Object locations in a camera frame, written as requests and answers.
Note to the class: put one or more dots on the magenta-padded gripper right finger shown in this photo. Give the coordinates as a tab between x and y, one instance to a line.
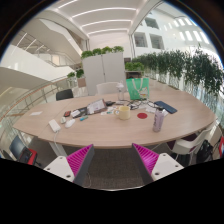
165	165

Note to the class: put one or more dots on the cream yellow mug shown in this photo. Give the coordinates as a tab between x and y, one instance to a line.
124	113

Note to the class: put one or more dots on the white computer mouse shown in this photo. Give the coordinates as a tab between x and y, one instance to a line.
69	123

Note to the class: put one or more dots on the black office chair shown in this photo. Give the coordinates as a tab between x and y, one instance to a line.
64	94

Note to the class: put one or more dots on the white chair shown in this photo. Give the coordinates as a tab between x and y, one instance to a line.
106	88
193	141

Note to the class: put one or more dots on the small teal marker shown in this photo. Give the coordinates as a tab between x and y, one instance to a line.
83	118

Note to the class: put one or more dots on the black power bank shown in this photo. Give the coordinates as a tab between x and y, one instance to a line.
110	103

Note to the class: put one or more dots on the green cat print tote bag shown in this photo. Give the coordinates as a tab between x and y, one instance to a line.
137	89

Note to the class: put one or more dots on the colourful sticker sheet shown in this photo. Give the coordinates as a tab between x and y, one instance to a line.
107	113

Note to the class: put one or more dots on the flat round red coaster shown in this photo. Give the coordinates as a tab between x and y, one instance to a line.
142	115

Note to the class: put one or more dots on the potted green plants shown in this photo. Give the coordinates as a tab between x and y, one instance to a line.
79	74

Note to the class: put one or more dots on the row of tall green plants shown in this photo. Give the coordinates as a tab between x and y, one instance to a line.
186	66

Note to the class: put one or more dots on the purple drink bottle black cap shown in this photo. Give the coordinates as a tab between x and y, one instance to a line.
158	121

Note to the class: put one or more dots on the white power strip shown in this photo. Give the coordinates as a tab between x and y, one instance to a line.
54	125

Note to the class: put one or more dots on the white paper sheet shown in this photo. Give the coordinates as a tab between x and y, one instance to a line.
35	113

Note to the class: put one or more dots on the green bushy plant strip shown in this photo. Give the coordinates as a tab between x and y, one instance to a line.
101	51

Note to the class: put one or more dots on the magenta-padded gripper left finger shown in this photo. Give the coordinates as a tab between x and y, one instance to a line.
61	166

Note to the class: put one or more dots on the tall white cabinet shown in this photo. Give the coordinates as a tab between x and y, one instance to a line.
103	71

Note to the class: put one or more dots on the wooden planter with green plants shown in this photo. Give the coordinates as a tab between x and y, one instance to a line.
134	66

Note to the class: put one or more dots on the clear shaker bottle white lid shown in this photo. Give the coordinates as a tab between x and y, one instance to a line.
120	91

